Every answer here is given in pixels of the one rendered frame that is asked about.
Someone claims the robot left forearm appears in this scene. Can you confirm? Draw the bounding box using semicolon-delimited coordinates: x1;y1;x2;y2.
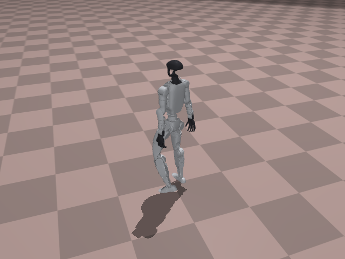
156;109;165;135

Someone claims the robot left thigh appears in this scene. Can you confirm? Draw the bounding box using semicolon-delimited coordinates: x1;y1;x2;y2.
153;125;171;163

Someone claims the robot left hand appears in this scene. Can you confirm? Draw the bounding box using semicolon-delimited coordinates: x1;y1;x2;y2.
156;131;167;148

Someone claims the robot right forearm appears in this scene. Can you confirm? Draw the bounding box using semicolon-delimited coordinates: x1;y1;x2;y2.
185;100;194;119

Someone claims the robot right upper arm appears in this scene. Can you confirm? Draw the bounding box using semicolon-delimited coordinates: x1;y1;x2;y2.
182;79;190;104

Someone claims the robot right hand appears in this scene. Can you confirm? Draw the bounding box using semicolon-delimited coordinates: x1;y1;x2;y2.
185;115;196;132

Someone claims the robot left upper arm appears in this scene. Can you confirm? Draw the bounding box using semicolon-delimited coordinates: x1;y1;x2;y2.
158;85;169;115

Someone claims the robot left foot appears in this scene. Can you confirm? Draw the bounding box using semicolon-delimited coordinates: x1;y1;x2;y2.
158;185;177;193

